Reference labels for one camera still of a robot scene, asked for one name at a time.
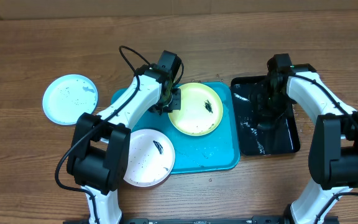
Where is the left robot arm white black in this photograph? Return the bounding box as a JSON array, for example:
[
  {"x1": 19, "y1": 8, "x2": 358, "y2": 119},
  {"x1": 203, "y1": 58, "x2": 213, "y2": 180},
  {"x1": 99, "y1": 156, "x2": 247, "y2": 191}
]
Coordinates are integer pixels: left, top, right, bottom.
[{"x1": 55, "y1": 50, "x2": 184, "y2": 223}]

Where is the light blue plate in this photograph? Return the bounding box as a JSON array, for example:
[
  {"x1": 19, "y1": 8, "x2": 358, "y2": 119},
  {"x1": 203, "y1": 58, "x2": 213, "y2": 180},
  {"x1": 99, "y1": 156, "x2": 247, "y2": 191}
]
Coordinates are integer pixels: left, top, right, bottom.
[{"x1": 42, "y1": 74, "x2": 98, "y2": 126}]

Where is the black plastic tray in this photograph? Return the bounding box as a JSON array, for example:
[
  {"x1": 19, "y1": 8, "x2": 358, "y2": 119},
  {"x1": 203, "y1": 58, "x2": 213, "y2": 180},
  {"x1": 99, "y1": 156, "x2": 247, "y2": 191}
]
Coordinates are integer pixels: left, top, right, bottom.
[{"x1": 231, "y1": 76, "x2": 300, "y2": 156}]

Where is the white pink plate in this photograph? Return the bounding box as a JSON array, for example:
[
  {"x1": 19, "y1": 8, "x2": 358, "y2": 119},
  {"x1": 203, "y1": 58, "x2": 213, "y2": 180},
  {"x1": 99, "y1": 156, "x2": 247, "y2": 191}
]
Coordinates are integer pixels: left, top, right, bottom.
[{"x1": 124, "y1": 129, "x2": 175, "y2": 187}]

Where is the black food scrap on yellow plate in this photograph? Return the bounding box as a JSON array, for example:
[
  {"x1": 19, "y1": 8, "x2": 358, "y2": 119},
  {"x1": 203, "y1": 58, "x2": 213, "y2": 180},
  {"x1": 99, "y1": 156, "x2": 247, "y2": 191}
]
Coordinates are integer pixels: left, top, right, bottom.
[{"x1": 204, "y1": 100, "x2": 213, "y2": 113}]

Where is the yellow plate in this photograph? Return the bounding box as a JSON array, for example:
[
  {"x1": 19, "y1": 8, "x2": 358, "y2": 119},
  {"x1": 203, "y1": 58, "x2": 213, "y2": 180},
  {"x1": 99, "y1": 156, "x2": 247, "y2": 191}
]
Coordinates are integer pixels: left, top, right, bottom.
[{"x1": 168, "y1": 83, "x2": 224, "y2": 136}]

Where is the black food scrap on white plate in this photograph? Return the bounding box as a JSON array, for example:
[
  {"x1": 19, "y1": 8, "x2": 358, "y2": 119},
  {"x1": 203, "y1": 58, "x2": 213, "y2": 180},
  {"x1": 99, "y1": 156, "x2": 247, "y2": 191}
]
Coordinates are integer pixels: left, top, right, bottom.
[{"x1": 153, "y1": 141, "x2": 163, "y2": 154}]

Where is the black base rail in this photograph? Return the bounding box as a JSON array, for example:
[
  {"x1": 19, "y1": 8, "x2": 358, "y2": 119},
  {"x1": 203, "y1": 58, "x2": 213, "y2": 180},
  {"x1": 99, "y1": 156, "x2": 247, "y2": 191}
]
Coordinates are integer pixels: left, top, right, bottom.
[{"x1": 63, "y1": 215, "x2": 340, "y2": 224}]

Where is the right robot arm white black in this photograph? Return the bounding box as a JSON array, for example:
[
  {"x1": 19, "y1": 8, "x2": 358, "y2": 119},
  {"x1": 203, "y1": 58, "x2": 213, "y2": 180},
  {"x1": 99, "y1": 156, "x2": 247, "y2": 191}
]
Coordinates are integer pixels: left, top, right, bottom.
[{"x1": 250, "y1": 54, "x2": 358, "y2": 224}]

